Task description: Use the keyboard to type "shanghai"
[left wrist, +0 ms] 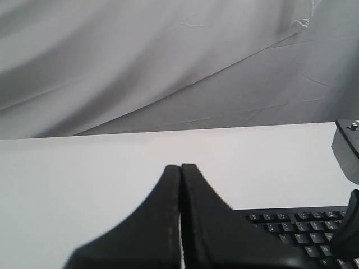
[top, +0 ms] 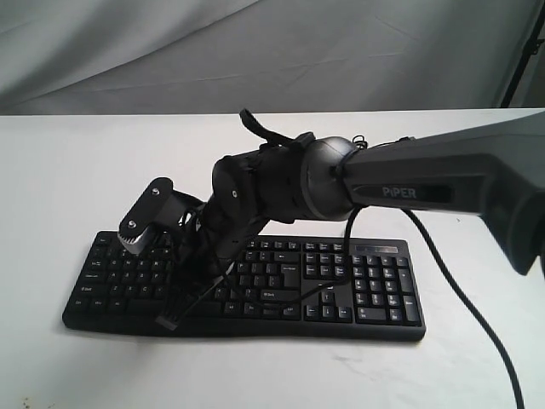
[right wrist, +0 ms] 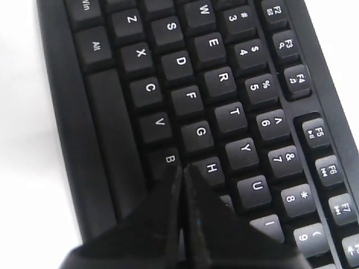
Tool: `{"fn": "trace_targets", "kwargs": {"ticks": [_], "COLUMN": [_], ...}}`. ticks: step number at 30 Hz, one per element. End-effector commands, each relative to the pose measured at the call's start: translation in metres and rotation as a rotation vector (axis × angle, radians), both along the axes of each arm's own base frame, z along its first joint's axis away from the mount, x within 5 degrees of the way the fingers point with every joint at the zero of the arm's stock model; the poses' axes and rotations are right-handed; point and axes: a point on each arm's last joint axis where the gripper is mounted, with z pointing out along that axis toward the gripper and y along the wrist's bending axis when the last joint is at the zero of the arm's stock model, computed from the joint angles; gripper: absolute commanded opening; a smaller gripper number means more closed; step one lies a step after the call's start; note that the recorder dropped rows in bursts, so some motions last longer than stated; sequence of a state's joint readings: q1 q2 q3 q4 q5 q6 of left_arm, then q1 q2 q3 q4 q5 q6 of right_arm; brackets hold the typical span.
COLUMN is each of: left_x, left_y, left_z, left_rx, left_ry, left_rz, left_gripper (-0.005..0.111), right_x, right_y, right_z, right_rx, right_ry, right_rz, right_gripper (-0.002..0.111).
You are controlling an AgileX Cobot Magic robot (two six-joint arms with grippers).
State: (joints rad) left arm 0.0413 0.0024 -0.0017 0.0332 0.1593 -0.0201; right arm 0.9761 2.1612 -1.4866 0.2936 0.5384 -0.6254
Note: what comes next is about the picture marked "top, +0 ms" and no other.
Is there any black USB cable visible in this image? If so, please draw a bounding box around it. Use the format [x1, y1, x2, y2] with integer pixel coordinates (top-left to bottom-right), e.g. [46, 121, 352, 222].
[351, 135, 419, 151]

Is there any grey backdrop cloth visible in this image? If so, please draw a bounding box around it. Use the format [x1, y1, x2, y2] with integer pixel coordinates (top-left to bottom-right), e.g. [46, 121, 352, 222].
[1, 1, 540, 115]

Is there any black acer keyboard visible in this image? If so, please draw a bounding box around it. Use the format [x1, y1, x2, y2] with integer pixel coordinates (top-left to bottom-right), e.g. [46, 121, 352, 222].
[62, 231, 426, 342]

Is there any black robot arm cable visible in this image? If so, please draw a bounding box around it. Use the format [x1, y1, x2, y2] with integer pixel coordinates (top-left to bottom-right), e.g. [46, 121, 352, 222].
[297, 206, 525, 409]

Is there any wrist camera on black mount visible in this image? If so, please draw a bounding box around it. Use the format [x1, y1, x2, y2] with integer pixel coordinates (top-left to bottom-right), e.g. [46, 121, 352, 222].
[118, 177, 204, 256]

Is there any grey black piper robot arm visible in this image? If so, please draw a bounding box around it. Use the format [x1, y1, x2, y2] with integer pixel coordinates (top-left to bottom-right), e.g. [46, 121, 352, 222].
[158, 111, 544, 330]

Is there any black tripod stand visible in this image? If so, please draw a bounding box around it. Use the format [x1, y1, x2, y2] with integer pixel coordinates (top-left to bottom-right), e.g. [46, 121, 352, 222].
[499, 1, 544, 108]

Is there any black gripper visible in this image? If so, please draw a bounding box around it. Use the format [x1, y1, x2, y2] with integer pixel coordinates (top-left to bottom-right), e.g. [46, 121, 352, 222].
[156, 205, 267, 331]

